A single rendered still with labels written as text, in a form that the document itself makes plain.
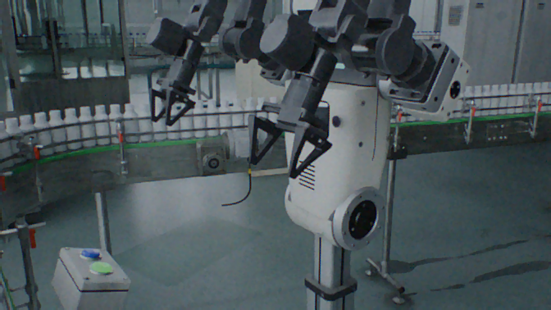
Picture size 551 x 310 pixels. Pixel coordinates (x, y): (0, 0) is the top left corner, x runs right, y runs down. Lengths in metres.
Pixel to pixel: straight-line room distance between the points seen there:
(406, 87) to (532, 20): 6.04
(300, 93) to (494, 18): 5.86
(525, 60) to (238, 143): 5.38
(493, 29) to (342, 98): 5.58
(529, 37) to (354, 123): 6.00
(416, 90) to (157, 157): 1.44
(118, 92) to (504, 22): 4.81
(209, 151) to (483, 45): 4.89
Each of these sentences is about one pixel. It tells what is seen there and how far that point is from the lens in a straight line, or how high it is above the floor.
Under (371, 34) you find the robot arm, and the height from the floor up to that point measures 1.48.
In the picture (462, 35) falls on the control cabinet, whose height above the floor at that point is 1.36.
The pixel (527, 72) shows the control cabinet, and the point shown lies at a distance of 6.98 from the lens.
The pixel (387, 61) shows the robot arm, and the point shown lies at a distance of 0.79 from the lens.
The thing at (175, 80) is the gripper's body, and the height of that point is 1.38.
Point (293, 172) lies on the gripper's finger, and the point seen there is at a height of 1.29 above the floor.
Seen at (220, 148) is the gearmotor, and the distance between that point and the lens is 2.03.
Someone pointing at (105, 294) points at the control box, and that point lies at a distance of 0.81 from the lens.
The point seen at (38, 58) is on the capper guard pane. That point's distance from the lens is 5.67.
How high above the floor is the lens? 1.50
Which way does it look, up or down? 16 degrees down
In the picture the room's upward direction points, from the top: straight up
